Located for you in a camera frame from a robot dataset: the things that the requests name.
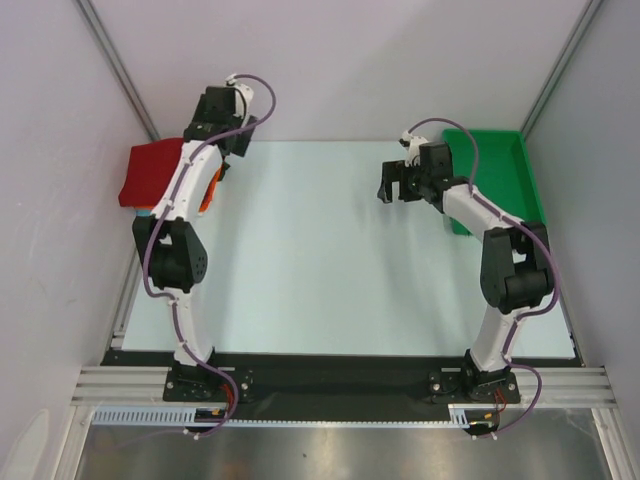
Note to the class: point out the green plastic tray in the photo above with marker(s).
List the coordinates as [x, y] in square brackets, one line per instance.
[504, 173]

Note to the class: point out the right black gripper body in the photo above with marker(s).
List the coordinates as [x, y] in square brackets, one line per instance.
[398, 180]

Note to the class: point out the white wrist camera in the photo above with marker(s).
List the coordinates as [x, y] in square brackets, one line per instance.
[243, 95]
[412, 144]

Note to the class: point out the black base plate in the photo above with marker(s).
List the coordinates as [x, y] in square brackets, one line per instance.
[327, 388]

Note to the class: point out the dark red t-shirt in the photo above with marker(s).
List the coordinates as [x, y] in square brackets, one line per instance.
[150, 168]

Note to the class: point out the left rear aluminium post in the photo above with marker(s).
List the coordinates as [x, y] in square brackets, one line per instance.
[109, 51]

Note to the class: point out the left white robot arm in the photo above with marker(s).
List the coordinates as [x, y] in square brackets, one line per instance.
[173, 258]

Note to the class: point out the light blue cable duct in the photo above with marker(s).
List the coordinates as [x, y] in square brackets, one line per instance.
[185, 417]

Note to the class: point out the orange folded t-shirt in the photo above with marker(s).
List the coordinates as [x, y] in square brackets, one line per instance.
[210, 191]

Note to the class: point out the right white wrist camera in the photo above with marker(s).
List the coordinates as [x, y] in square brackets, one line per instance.
[412, 144]

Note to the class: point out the front aluminium extrusion beam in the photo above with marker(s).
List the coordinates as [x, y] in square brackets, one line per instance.
[139, 385]

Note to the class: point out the aluminium frame rail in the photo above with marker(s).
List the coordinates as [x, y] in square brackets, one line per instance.
[125, 303]

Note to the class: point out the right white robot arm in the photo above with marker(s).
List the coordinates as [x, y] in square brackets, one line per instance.
[516, 271]

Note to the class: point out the right rear aluminium post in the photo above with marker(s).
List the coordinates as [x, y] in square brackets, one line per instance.
[576, 36]

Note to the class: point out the aluminium post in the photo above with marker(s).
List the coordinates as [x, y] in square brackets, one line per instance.
[109, 51]
[576, 36]

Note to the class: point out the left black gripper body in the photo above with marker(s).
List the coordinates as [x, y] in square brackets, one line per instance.
[240, 142]

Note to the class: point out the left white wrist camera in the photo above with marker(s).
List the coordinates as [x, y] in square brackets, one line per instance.
[243, 95]

